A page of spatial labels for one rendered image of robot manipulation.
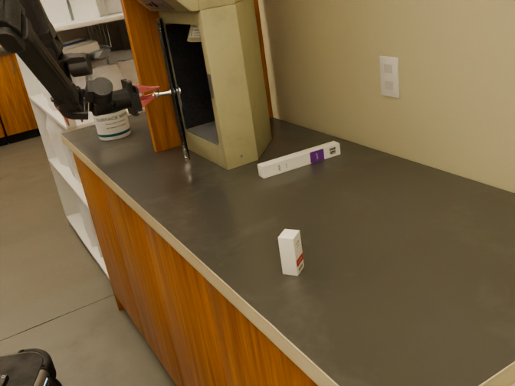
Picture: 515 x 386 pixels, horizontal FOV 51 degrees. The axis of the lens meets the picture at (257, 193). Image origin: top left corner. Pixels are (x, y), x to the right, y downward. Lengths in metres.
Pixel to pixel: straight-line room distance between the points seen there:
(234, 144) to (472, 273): 0.85
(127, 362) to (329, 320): 1.67
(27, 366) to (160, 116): 1.07
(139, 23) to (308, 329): 1.25
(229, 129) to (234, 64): 0.19
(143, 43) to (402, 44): 0.84
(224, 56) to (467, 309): 0.98
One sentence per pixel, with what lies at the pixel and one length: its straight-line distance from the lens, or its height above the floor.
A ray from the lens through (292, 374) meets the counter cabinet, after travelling 1.07.
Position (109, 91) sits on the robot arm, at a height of 1.25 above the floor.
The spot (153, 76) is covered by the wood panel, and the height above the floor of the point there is 1.20.
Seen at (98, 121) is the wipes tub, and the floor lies 1.02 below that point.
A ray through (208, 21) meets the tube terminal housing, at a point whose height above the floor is 1.38.
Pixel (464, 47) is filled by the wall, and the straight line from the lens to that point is 1.43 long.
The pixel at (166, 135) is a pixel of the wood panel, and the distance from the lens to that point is 1.97.
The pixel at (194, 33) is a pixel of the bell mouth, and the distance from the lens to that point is 1.69.
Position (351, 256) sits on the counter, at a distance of 1.14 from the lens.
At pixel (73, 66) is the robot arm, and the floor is 1.28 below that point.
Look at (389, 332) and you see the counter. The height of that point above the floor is 0.94.
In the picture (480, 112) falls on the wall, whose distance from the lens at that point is 1.44.
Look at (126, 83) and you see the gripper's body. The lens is 1.62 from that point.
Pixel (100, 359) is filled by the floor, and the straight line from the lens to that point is 2.61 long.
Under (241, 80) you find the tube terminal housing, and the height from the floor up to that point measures 1.20.
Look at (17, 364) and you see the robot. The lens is 2.35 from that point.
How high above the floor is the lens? 1.53
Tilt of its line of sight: 23 degrees down
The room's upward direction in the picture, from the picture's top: 9 degrees counter-clockwise
